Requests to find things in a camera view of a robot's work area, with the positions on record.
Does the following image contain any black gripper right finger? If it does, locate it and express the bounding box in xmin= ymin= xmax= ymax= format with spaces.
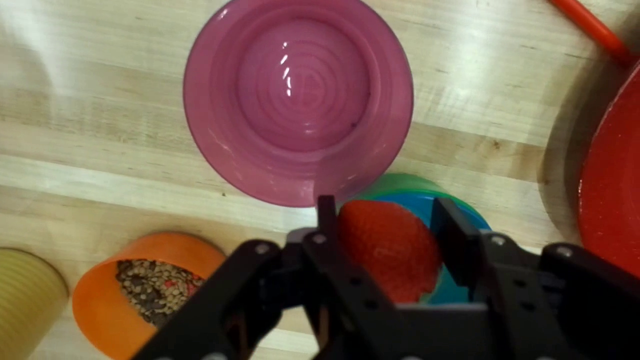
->
xmin=430 ymin=196 xmax=640 ymax=360

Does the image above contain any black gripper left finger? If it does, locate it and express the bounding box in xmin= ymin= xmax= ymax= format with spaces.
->
xmin=130 ymin=194 xmax=406 ymax=360

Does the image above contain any red toy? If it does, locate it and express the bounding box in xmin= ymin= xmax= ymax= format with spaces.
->
xmin=337 ymin=198 xmax=444 ymax=306

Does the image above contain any blue and green bowl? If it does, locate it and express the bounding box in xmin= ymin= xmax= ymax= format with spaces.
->
xmin=352 ymin=173 xmax=495 ymax=306

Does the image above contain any orange bowl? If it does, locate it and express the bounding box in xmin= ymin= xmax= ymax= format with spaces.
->
xmin=70 ymin=230 xmax=231 ymax=360

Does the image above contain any pink bowl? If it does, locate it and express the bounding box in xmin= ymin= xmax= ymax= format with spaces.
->
xmin=182 ymin=0 xmax=416 ymax=211

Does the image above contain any red plate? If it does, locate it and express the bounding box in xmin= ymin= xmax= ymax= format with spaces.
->
xmin=577 ymin=59 xmax=640 ymax=281

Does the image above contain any yellow cup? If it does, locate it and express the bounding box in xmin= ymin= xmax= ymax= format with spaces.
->
xmin=0 ymin=247 xmax=72 ymax=360

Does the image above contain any orange straw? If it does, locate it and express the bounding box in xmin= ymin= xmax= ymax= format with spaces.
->
xmin=547 ymin=0 xmax=636 ymax=67

